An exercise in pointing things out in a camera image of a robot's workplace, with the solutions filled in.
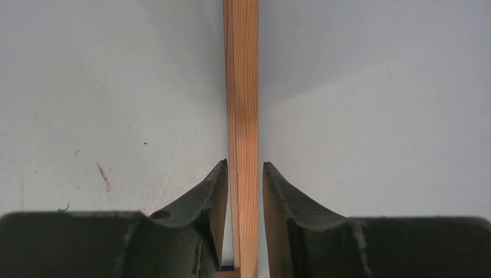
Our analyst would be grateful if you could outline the wooden picture frame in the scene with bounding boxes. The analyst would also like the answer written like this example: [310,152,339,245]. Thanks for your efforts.
[223,0,259,277]

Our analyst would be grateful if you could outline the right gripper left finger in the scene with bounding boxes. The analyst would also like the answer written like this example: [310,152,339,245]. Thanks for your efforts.
[1,160,228,277]

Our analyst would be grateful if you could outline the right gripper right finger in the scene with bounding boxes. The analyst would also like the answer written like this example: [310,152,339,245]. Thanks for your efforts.
[262,162,490,277]

